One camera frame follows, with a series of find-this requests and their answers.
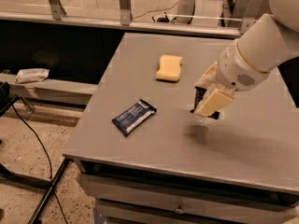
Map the grey metal bracket middle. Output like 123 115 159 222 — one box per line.
119 0 132 26

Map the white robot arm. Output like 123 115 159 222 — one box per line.
193 0 299 117

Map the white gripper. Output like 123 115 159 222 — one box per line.
194 41 269 117

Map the grey drawer cabinet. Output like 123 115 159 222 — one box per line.
78 166 298 224

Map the grey metal bracket right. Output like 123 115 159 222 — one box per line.
240 0 263 34

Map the black floor cable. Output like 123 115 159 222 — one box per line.
10 103 69 224

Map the blue blueberry rxbar wrapper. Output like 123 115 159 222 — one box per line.
112 99 157 136

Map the grey metal bracket left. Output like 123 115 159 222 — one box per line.
49 0 66 21

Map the yellow sponge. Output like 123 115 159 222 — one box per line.
155 55 183 82

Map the grey low shelf ledge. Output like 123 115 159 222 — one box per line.
0 74 97 105

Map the grey metal bracket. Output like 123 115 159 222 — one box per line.
119 0 132 26
240 0 263 34
49 0 66 21

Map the black stand leg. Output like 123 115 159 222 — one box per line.
27 159 69 224

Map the black chocolate rxbar wrapper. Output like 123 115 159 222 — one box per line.
191 87 220 119

